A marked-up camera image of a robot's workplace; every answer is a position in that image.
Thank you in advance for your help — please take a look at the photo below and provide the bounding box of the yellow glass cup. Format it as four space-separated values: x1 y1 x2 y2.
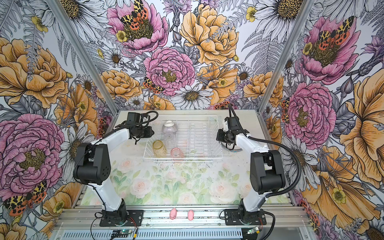
153 140 168 158

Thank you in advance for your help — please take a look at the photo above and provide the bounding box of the pink glass cup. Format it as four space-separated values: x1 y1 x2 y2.
171 148 185 161

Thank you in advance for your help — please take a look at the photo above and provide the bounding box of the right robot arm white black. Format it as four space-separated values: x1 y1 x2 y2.
217 117 286 226

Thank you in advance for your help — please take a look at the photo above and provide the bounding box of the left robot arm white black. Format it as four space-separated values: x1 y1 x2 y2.
73 111 159 227

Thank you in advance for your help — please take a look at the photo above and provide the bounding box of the striped grey bowl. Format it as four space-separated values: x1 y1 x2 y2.
163 120 178 131

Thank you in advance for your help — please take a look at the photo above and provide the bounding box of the clear glass cup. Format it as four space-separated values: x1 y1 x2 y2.
162 128 177 149

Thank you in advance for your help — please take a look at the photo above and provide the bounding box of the right pink clip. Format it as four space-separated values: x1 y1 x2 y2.
188 210 195 221

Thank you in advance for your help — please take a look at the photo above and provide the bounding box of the pink clip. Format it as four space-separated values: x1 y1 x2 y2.
170 208 178 220
188 210 195 221

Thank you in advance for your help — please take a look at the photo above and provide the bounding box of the left pink clip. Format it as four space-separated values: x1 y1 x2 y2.
170 208 178 220

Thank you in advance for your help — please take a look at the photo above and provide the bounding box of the right circuit board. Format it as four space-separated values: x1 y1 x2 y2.
247 227 260 235

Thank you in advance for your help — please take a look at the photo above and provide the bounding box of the green circuit board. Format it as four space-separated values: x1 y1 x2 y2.
111 229 136 239

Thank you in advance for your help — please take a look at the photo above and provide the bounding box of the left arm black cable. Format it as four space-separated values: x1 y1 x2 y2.
71 110 159 211

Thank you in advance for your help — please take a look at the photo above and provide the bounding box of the white wire dish rack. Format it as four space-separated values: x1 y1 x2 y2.
143 115 223 162

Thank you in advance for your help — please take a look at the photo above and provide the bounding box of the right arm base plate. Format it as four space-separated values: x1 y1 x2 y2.
224 209 267 226

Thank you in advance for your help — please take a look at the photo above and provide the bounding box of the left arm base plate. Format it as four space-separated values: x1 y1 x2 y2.
100 210 144 227

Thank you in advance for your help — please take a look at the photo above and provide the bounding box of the aluminium front rail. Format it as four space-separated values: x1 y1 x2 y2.
50 205 317 240

